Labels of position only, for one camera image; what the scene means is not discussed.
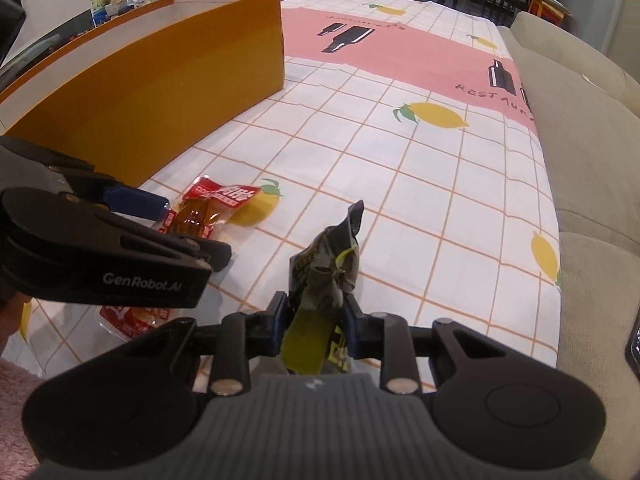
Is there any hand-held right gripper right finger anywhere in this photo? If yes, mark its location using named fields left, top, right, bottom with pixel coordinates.
left=341, top=292, right=506, bottom=397

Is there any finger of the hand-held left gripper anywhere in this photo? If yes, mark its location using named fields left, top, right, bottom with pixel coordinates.
left=0, top=135, right=171, bottom=222
left=0, top=186, right=233, bottom=273

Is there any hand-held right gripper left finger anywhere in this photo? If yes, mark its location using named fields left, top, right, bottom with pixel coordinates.
left=127, top=290, right=290, bottom=397

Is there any dark olive-edged snack packet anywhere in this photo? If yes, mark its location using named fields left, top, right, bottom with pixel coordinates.
left=280, top=200, right=366, bottom=376

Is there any small red brown snack packet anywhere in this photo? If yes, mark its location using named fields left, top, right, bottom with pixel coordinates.
left=160, top=175, right=263, bottom=241

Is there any orange cardboard storage box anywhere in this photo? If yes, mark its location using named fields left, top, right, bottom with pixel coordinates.
left=0, top=0, right=286, bottom=191

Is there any person's left hand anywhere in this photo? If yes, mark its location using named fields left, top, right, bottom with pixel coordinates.
left=0, top=297, right=25, bottom=351

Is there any clear red-label brown snack packet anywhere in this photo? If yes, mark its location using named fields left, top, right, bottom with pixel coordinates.
left=97, top=305, right=173, bottom=343

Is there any pink fluffy cloth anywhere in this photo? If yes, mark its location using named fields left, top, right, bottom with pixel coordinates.
left=0, top=355, right=43, bottom=480

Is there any pink white checked tablecloth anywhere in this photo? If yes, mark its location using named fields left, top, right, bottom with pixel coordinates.
left=20, top=0, right=563, bottom=391

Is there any black television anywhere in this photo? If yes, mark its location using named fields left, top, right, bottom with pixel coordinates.
left=0, top=0, right=27, bottom=68

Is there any smartphone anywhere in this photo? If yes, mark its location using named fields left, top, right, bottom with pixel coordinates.
left=625, top=300, right=640, bottom=376

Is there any beige sofa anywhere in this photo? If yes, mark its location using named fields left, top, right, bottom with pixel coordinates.
left=497, top=10, right=640, bottom=461

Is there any orange stool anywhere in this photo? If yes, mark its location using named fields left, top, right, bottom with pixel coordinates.
left=527, top=0, right=568, bottom=23

